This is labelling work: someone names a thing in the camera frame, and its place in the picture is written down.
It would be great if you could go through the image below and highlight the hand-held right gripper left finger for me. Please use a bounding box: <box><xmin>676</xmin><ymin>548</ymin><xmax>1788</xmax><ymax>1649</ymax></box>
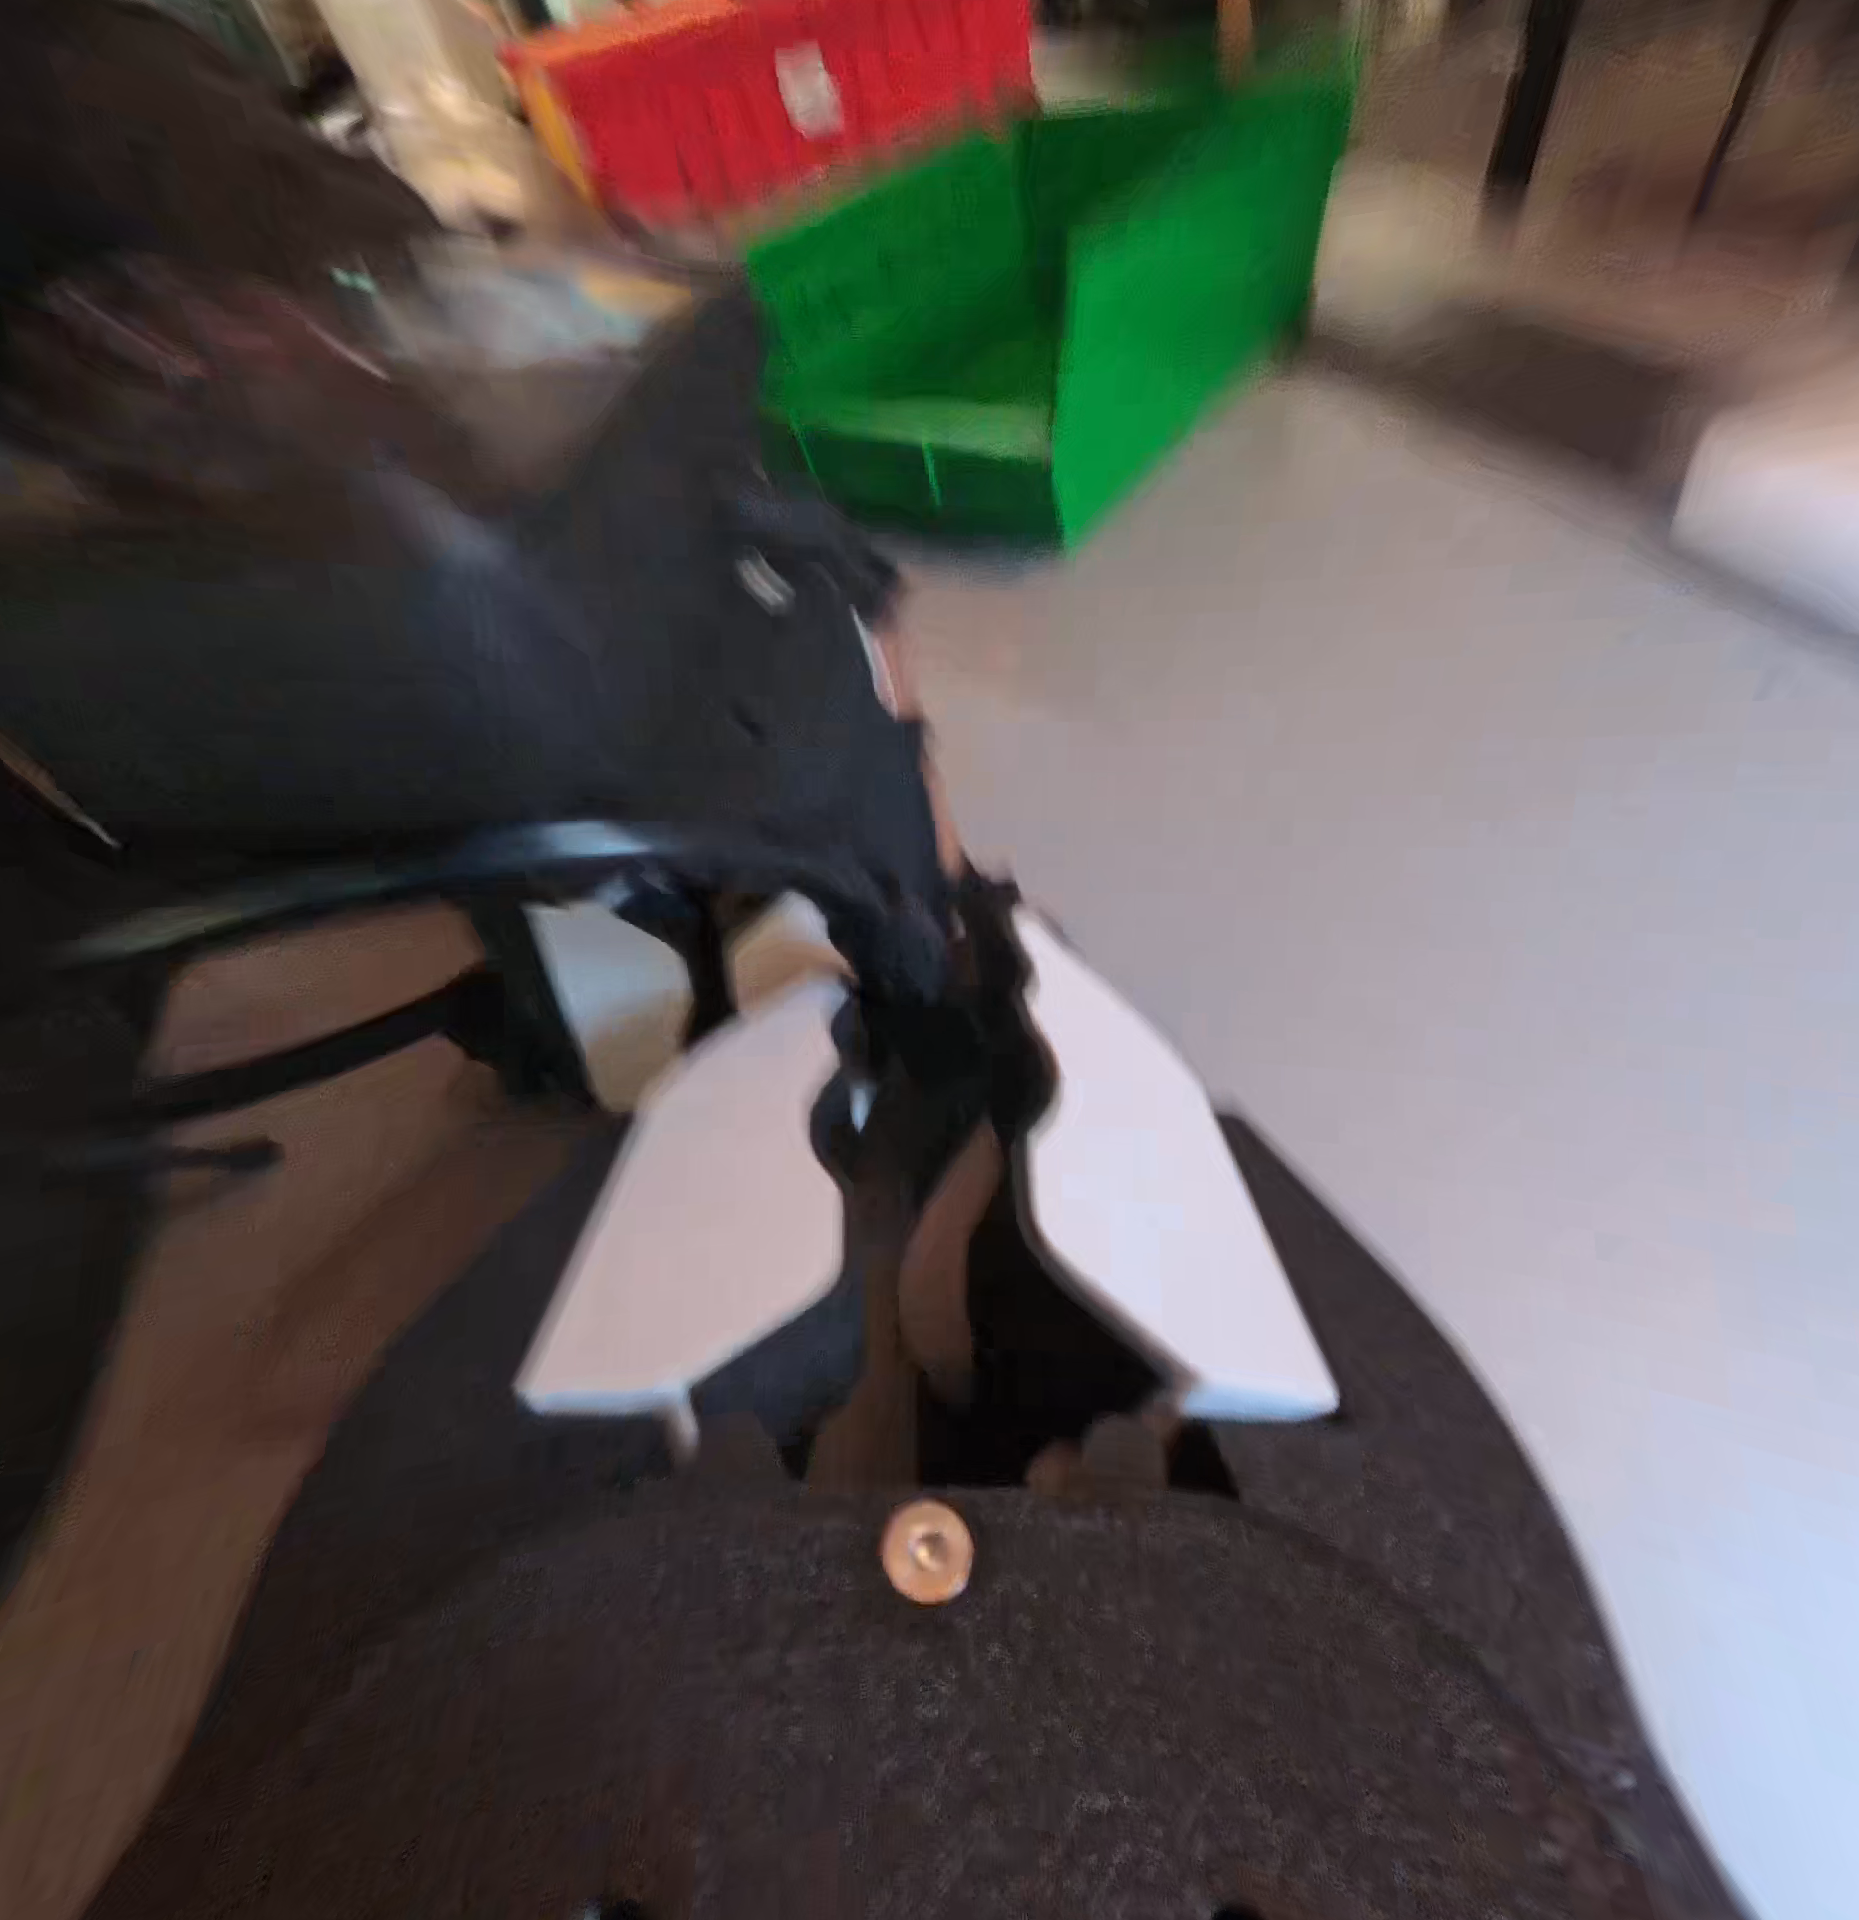
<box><xmin>511</xmin><ymin>976</ymin><xmax>871</xmax><ymax>1451</ymax></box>

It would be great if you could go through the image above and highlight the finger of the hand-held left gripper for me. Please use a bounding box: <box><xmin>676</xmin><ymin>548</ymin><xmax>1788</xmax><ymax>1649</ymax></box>
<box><xmin>725</xmin><ymin>890</ymin><xmax>855</xmax><ymax>1013</ymax></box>
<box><xmin>526</xmin><ymin>897</ymin><xmax>700</xmax><ymax>1117</ymax></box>

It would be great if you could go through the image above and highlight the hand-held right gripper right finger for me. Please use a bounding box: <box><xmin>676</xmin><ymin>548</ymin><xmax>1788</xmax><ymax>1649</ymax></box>
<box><xmin>1004</xmin><ymin>912</ymin><xmax>1347</xmax><ymax>1429</ymax></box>

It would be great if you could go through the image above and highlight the braided cord with plug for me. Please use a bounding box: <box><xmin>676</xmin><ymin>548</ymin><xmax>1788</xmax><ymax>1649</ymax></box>
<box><xmin>119</xmin><ymin>901</ymin><xmax>594</xmax><ymax>1189</ymax></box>

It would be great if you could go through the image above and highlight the black power cord with plug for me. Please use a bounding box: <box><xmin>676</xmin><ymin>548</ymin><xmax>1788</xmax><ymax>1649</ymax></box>
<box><xmin>60</xmin><ymin>822</ymin><xmax>1019</xmax><ymax>1113</ymax></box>

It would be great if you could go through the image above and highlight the red plastic bin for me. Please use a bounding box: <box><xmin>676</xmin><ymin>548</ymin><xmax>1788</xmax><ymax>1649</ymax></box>
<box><xmin>502</xmin><ymin>0</ymin><xmax>1039</xmax><ymax>234</ymax></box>

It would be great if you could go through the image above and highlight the green plastic bin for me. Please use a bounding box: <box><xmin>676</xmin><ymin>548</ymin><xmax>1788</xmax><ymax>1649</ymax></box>
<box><xmin>742</xmin><ymin>76</ymin><xmax>1357</xmax><ymax>548</ymax></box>

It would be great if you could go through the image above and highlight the person's black jacket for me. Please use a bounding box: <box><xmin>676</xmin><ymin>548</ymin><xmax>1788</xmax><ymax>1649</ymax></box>
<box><xmin>0</xmin><ymin>0</ymin><xmax>466</xmax><ymax>1638</ymax></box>

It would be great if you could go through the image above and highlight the white flat pad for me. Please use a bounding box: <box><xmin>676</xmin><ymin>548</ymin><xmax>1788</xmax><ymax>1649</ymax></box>
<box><xmin>1673</xmin><ymin>384</ymin><xmax>1859</xmax><ymax>654</ymax></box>

